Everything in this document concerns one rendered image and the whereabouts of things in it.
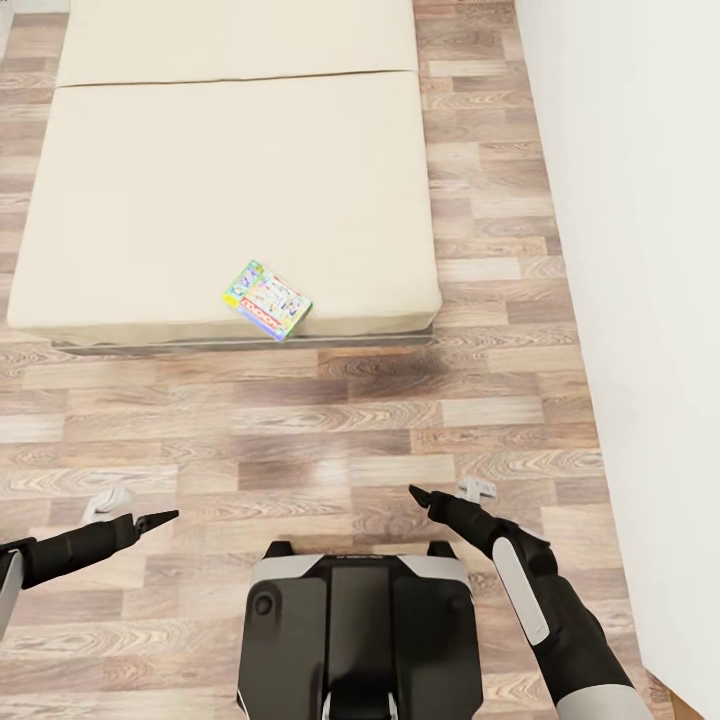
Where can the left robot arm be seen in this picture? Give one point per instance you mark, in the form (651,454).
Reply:
(28,562)

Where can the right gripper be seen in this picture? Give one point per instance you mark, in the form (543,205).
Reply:
(448,509)

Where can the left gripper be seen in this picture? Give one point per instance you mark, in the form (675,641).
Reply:
(97,542)

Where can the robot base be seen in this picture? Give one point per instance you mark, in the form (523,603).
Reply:
(360,626)

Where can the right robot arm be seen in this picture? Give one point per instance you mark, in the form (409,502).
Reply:
(584,678)

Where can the bed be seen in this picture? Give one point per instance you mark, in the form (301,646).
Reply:
(189,137)

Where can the board game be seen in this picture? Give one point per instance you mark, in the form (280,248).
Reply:
(267,301)

